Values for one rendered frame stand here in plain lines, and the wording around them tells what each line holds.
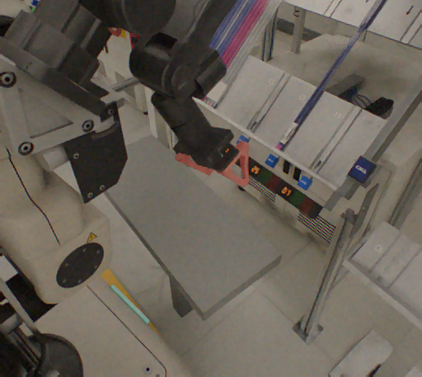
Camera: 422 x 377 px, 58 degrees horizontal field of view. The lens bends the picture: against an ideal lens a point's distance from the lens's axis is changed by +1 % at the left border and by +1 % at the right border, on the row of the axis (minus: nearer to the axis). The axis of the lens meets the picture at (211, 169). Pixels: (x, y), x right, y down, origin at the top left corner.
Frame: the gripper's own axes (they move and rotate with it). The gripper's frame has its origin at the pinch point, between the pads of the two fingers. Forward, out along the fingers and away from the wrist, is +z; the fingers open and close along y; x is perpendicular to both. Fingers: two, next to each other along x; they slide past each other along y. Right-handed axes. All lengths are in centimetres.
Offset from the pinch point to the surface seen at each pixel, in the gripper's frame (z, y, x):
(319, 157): 24.1, 5.5, -26.3
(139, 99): 37, 154, -53
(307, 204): 30.4, 5.0, -16.0
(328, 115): 19.1, 6.7, -35.9
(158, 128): 38, 110, -36
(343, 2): 4, 13, -63
